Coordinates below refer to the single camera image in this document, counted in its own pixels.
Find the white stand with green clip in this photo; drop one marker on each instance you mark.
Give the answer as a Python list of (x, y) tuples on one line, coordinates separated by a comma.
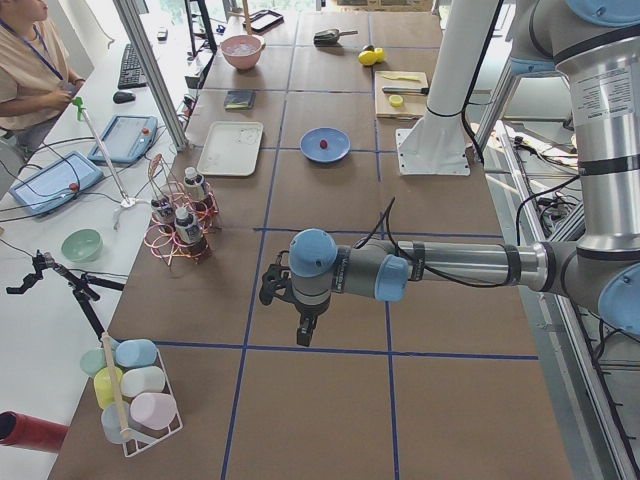
[(127, 201)]

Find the white rectangular tray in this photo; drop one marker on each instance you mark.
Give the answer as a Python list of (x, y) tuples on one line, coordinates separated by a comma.
[(231, 149)]

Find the dark purple bottle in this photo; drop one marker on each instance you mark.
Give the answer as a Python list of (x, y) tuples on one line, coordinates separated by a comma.
[(162, 210)]

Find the black computer mouse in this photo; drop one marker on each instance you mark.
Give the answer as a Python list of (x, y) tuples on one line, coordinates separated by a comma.
[(122, 96)]

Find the black handled knife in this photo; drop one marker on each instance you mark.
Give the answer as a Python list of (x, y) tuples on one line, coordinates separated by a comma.
[(405, 90)]

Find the light blue cup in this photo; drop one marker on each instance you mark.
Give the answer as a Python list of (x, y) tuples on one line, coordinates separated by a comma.
[(136, 353)]

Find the wooden cutting board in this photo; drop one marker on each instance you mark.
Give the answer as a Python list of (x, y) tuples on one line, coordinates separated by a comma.
[(414, 105)]

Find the copper wire bottle rack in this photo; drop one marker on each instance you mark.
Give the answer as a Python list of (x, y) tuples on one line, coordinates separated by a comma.
[(162, 239)]

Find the person in beige shirt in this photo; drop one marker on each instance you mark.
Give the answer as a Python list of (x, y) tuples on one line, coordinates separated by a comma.
[(37, 82)]

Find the pink cup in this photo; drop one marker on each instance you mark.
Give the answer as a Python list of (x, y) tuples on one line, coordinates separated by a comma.
[(153, 410)]

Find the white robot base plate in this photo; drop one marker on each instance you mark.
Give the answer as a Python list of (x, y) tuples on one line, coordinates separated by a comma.
[(435, 145)]

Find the white wire cup basket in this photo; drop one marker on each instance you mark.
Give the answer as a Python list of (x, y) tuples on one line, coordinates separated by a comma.
[(118, 426)]

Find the black keyboard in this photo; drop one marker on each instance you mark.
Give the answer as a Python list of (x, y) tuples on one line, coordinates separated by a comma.
[(131, 72)]

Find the half lemon slice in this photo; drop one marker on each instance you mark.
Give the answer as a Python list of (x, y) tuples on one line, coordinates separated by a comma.
[(396, 100)]

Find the bottle with white cap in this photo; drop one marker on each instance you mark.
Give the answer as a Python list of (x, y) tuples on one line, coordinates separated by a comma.
[(195, 187)]

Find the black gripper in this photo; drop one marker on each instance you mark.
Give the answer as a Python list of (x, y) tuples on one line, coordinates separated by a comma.
[(308, 315)]

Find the pink mixing bowl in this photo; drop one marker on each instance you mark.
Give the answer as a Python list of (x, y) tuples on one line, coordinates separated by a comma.
[(242, 51)]

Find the red cylinder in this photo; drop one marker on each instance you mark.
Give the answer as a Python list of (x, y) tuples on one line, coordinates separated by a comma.
[(27, 432)]

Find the dark sponge pad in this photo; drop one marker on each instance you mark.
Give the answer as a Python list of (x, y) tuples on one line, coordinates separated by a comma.
[(239, 100)]

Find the dark metal scoop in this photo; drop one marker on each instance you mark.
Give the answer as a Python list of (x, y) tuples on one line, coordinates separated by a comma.
[(331, 37)]

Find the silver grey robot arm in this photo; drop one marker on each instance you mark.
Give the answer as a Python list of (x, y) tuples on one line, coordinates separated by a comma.
[(595, 45)]

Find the white cup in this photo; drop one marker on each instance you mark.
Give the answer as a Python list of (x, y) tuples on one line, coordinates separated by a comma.
[(150, 379)]

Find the aluminium frame post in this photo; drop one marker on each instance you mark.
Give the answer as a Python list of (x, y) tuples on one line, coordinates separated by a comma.
[(134, 28)]

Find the yellow lemon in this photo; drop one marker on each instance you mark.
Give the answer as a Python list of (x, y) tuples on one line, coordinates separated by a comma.
[(370, 57)]

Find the yellow green cup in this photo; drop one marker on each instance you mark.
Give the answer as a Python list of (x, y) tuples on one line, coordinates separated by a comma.
[(103, 388)]

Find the blue teach pendant tablet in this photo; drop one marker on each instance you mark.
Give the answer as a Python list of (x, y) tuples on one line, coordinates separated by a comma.
[(56, 184)]

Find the mint green bowl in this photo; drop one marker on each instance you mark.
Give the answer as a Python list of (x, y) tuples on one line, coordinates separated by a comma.
[(82, 246)]

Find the light blue round plate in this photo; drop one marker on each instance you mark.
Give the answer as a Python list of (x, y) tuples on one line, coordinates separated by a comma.
[(339, 145)]

